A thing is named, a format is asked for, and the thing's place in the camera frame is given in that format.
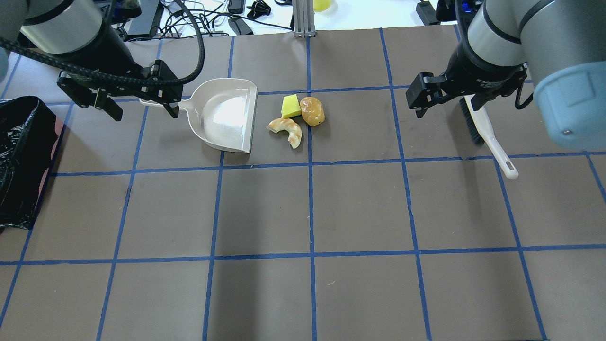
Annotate yellow tape roll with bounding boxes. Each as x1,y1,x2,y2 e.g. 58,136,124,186
312,0,333,13

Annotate white hand brush black bristles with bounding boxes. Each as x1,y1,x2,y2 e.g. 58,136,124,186
459,95,519,179

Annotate toy croissant piece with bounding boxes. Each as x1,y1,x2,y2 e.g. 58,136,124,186
266,118,303,149

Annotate bin with black bag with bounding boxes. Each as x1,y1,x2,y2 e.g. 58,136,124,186
0,96,62,231

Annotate yellow sponge block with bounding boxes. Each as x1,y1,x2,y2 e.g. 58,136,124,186
281,94,302,119

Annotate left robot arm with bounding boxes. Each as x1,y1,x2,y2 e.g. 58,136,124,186
1,0,183,121

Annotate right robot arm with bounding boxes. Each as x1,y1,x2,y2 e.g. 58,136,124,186
406,0,606,151

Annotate aluminium frame post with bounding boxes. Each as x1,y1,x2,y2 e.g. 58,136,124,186
292,0,316,37

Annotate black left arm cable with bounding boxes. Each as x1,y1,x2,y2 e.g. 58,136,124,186
0,0,205,87

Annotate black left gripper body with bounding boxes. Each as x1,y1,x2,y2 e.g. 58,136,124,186
57,60,183,107

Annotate beige plastic dustpan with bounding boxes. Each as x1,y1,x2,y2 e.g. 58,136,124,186
140,78,258,154

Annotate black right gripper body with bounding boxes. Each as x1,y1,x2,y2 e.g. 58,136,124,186
406,72,467,110

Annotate brown toy potato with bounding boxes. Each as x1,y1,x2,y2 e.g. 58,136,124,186
299,96,326,126

